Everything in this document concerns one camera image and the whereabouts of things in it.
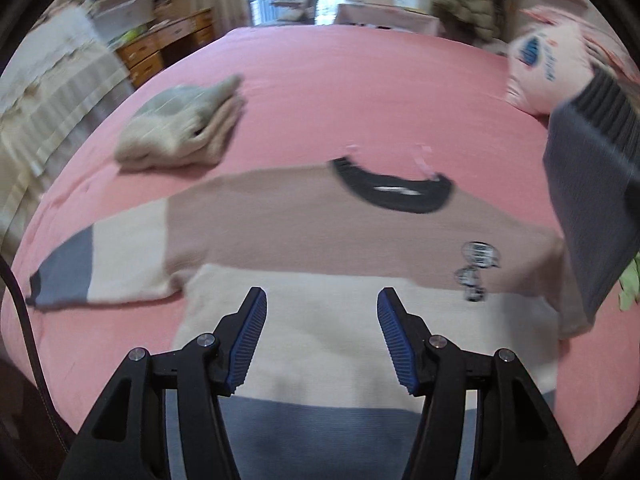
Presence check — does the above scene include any striped knit children's sweater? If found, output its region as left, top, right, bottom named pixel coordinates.
left=25, top=66, right=640, bottom=480

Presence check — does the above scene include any green small garment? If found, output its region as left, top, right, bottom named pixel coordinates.
left=618, top=254, right=640, bottom=311

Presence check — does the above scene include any folded grey-green fleece garment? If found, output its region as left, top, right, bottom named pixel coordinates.
left=114, top=74, right=245, bottom=171

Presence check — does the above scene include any pink bed blanket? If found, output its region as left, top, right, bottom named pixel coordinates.
left=13, top=26, right=639, bottom=479

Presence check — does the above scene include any lace covered furniture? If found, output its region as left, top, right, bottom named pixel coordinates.
left=1, top=4, right=134, bottom=261

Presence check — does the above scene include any wooden desk with drawers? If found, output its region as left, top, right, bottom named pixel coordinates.
left=116, top=9, right=216, bottom=89

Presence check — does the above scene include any pink cartoon pillow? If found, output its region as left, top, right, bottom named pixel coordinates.
left=504, top=18, right=594, bottom=116

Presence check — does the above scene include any stack of folded quilts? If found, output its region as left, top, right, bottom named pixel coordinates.
left=521, top=4, right=639, bottom=98

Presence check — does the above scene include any small table with cloth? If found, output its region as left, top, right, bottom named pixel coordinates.
left=334, top=1, right=445, bottom=37

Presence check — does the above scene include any grey office chair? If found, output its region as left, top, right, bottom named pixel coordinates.
left=270, top=0, right=317, bottom=25

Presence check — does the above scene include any black cable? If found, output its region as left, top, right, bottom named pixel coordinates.
left=0, top=253, right=76, bottom=453

